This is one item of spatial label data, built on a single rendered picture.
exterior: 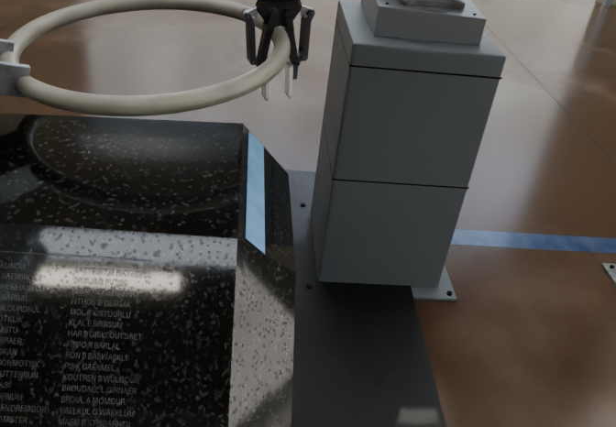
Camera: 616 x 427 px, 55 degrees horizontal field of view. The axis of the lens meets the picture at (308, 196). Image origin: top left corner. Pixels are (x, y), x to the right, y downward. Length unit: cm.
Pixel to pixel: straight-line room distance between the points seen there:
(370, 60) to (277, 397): 96
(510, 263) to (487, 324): 36
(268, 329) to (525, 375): 116
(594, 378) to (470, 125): 81
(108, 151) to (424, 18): 94
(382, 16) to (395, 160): 40
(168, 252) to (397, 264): 122
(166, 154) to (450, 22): 92
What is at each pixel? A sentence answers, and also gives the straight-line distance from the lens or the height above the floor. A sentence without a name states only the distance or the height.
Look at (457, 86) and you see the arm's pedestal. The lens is 163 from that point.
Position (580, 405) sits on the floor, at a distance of 187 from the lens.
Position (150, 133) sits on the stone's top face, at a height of 80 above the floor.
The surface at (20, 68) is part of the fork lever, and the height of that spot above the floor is 91.
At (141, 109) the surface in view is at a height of 89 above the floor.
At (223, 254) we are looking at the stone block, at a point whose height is 79.
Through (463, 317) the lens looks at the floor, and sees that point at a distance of 196.
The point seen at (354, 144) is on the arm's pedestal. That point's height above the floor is 52.
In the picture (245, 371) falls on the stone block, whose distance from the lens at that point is 79.
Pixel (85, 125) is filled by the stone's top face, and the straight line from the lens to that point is 105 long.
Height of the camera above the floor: 128
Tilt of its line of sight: 33 degrees down
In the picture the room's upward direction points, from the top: 7 degrees clockwise
